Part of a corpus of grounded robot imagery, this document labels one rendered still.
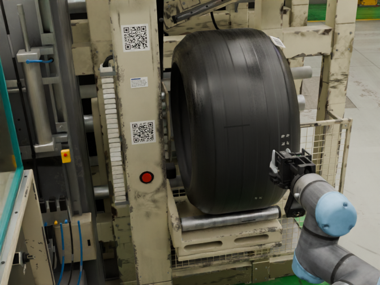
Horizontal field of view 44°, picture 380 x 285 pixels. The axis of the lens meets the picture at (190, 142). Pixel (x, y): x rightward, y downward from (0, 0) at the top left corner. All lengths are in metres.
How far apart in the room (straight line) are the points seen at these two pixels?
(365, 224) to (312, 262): 2.28
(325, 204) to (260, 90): 0.48
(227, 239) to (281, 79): 0.57
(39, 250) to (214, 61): 0.69
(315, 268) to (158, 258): 0.83
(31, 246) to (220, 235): 0.61
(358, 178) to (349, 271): 2.84
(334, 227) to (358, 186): 2.71
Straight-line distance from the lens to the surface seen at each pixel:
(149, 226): 1.62
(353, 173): 3.81
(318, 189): 0.98
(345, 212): 0.94
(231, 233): 1.59
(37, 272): 1.37
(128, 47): 1.36
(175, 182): 1.78
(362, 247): 3.05
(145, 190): 1.54
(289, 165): 1.10
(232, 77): 1.31
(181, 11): 1.77
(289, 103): 1.33
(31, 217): 1.27
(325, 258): 0.97
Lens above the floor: 1.81
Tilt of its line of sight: 26 degrees down
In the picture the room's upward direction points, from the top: 2 degrees counter-clockwise
